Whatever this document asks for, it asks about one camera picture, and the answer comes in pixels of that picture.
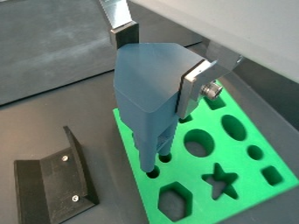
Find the blue three-prong object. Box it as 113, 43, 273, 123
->
113, 43, 201, 172

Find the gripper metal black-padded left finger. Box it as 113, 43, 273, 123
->
98, 0, 138, 49

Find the black curved holder stand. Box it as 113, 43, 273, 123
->
13, 126, 98, 224

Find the green shape-sorting board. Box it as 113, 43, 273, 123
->
116, 91, 299, 224

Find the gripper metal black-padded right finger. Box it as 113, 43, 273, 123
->
176, 41, 243, 119

